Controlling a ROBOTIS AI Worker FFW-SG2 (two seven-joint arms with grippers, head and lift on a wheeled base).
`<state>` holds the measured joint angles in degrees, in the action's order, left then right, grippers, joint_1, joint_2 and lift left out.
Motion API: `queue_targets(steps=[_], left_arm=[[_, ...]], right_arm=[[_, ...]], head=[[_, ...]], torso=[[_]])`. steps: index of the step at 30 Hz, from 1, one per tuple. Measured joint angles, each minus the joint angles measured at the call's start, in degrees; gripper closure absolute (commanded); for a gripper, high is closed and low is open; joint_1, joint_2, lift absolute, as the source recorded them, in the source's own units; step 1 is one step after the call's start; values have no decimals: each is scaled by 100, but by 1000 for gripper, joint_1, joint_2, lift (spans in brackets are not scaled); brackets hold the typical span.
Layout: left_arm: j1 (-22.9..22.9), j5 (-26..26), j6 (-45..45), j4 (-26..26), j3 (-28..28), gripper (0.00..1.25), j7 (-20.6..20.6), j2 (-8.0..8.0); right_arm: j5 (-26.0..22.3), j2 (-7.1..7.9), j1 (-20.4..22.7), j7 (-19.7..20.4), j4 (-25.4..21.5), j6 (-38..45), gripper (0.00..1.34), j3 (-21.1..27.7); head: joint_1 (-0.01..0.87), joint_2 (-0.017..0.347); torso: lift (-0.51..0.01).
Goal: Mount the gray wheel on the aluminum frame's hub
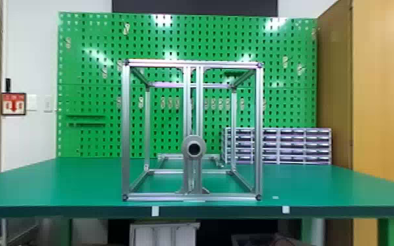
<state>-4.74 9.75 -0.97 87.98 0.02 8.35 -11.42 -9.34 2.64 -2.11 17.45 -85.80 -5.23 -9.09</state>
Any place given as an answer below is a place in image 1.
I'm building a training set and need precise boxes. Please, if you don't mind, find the white drawer cabinet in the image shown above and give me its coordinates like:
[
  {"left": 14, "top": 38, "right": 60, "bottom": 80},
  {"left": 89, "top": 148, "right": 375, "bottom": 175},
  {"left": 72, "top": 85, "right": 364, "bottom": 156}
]
[
  {"left": 223, "top": 127, "right": 280, "bottom": 165},
  {"left": 277, "top": 128, "right": 332, "bottom": 166}
]

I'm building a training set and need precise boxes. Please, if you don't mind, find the yellow wooden cupboard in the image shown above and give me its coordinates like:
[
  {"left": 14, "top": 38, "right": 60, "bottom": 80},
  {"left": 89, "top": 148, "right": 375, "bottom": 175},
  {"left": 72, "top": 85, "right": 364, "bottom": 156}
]
[{"left": 316, "top": 0, "right": 394, "bottom": 246}]

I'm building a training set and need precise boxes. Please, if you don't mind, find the silver frame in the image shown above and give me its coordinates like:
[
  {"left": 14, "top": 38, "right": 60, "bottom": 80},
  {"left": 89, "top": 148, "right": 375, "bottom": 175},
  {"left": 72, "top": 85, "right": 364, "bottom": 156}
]
[{"left": 120, "top": 58, "right": 264, "bottom": 202}]

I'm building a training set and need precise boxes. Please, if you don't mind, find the white wall switch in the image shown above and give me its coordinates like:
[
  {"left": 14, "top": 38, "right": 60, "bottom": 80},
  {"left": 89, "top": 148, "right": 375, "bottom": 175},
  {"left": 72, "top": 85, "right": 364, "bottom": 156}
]
[{"left": 43, "top": 95, "right": 54, "bottom": 113}]

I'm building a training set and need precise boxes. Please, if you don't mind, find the red wall sign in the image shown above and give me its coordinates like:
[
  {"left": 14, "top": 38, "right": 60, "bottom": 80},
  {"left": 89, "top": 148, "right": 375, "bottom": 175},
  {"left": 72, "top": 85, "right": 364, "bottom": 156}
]
[{"left": 1, "top": 92, "right": 27, "bottom": 116}]

